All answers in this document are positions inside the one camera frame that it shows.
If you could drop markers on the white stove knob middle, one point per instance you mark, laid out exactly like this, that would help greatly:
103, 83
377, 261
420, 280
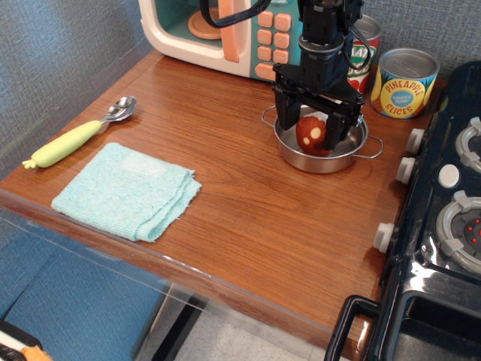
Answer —
405, 169

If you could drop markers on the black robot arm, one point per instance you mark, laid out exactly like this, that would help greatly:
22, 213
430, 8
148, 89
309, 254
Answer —
324, 21

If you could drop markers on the teal toy microwave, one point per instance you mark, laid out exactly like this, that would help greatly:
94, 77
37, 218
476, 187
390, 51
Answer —
249, 49

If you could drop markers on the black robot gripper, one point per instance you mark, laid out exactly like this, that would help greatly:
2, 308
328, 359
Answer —
319, 81

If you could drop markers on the small stainless steel pot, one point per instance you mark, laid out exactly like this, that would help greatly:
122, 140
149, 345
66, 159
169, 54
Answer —
344, 154

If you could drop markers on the white stove knob lower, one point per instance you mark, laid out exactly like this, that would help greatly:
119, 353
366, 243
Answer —
383, 236

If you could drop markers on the white stove knob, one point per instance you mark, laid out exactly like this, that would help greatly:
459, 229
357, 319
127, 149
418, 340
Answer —
405, 169
415, 140
383, 236

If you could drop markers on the folded light blue cloth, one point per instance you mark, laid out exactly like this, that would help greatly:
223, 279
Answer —
128, 194

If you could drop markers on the spoon with green carrot handle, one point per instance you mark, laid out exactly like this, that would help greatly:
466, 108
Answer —
66, 144

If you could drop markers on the pineapple slices can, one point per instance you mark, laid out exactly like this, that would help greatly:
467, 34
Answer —
404, 81

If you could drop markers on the black toy stove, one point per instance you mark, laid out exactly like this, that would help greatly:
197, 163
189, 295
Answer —
429, 307

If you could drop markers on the white stove knob upper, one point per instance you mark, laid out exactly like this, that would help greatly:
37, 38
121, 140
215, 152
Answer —
415, 140

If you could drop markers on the brown white plush mushroom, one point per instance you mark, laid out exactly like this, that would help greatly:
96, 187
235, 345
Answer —
310, 134

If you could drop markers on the orange plush toy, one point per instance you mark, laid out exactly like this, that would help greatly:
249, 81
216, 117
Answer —
35, 354

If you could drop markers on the tomato sauce can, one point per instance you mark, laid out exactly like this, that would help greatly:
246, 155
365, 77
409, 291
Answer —
362, 57

